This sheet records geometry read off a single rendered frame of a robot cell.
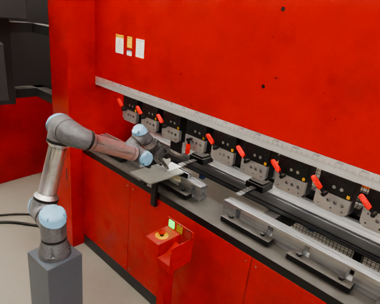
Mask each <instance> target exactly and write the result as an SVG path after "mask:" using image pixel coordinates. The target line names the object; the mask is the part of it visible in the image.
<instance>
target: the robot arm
mask: <svg viewBox="0 0 380 304"><path fill-rule="evenodd" d="M46 130H47V132H48V134H47V137H46V141H47V143H48V150H47V153H46V158H45V163H44V166H43V171H42V176H41V179H40V185H39V190H38V191H37V192H35V193H34V195H33V197H32V198H31V199H30V200H29V202H28V211H29V214H30V215H31V217H32V218H33V219H34V221H35V222H36V224H37V225H38V227H39V229H40V239H41V242H40V245H39V248H38V251H37V255H38V258H39V259H40V260H41V261H42V262H46V263H50V264H52V263H58V262H61V261H64V260H65V259H67V258H68V257H69V256H70V255H71V252H72V250H71V245H70V242H69V240H68V238H67V215H66V211H65V209H64V208H63V207H61V206H58V205H57V204H58V201H59V196H58V195H57V190H58V187H59V182H60V178H61V174H62V169H63V165H64V162H65V157H66V152H67V149H68V148H69V147H72V148H77V149H80V150H84V151H89V150H94V151H98V152H100V153H105V154H109V155H112V156H116V157H120V158H123V159H127V160H131V161H134V162H138V163H140V164H141V165H143V166H144V167H146V168H151V165H152V162H153V160H154V161H155V162H156V163H157V164H158V165H160V166H162V165H163V166H164V167H165V168H166V169H169V167H168V165H169V163H170V161H171V159H170V158H168V159H165V158H163V156H164V155H166V154H167V153H168V152H169V151H168V150H167V149H166V148H165V147H164V146H163V145H162V144H161V143H160V141H159V140H158V139H156V138H153V137H152V135H151V134H150V132H149V131H148V130H147V128H146V127H145V126H144V125H143V124H137V125H135V126H134V127H133V129H132V133H133V134H132V136H131V137H130V138H129V139H128V140H127V141H126V142H125V143H123V142H120V141H116V140H114V139H110V138H107V137H104V136H100V135H97V134H95V132H94V131H92V130H89V129H87V128H85V127H83V126H82V125H80V124H79V123H77V122H76V121H74V120H73V119H72V118H71V117H70V116H68V115H65V114H63V113H56V114H53V115H52V116H50V117H49V118H48V119H47V121H46ZM141 145H142V146H143V147H144V148H145V149H144V148H142V147H141Z"/></svg>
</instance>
